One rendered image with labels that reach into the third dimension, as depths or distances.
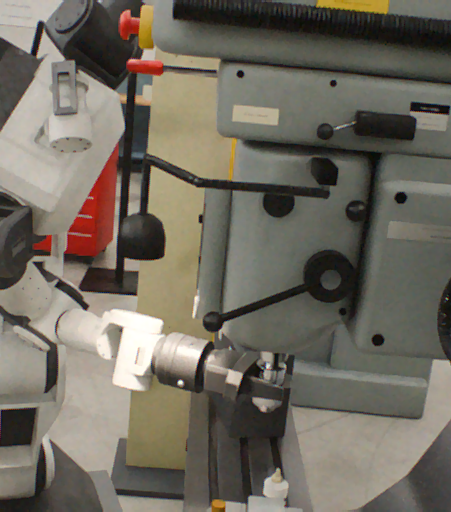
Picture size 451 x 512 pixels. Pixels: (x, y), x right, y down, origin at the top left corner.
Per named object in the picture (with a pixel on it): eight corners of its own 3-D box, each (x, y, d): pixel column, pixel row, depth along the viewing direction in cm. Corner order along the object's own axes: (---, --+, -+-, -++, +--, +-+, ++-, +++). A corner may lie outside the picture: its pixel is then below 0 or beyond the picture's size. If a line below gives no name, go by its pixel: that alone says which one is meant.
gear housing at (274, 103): (214, 138, 104) (221, 60, 101) (213, 118, 127) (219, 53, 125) (466, 163, 106) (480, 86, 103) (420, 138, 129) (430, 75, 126)
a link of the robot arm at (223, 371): (240, 366, 121) (169, 348, 125) (233, 423, 124) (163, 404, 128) (265, 339, 133) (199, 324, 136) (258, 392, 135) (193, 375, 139)
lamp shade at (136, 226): (109, 247, 120) (111, 207, 118) (153, 245, 123) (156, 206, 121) (126, 261, 114) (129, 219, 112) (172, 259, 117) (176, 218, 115)
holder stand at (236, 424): (228, 438, 164) (238, 348, 158) (208, 390, 184) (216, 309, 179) (284, 437, 166) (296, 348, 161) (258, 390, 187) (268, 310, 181)
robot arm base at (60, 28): (26, 45, 141) (61, 55, 134) (62, -17, 142) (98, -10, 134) (84, 88, 152) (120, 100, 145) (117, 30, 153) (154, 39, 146)
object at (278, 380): (248, 404, 127) (252, 371, 125) (257, 393, 131) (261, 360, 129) (276, 411, 125) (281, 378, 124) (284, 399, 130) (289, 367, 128)
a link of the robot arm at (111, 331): (142, 318, 130) (96, 304, 140) (130, 372, 130) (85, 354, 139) (172, 322, 134) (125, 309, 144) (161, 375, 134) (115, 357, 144)
